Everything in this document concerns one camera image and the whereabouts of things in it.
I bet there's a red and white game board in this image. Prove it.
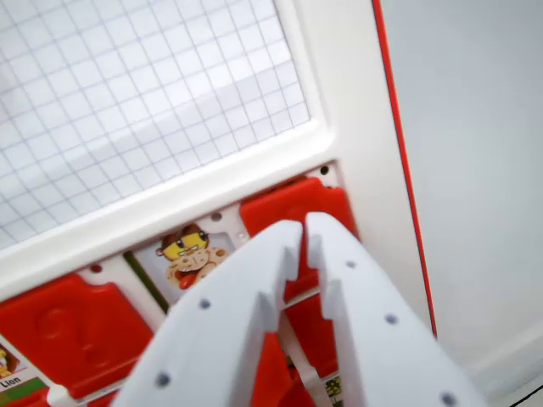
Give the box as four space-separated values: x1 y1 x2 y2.
0 0 439 407

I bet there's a black cable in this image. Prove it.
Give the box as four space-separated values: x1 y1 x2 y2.
487 382 543 407

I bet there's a dingo picture card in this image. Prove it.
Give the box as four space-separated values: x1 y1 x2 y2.
134 223 239 307

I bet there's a red board flap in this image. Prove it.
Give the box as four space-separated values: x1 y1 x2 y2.
0 273 154 400
238 176 361 301

